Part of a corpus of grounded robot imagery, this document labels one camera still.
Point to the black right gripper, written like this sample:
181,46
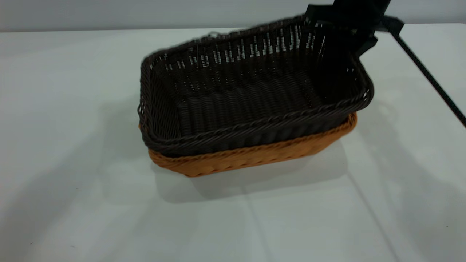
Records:
353,14

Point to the dark brown wicker basket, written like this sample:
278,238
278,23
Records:
236,105

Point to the light brown wicker basket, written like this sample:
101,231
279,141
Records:
255,154

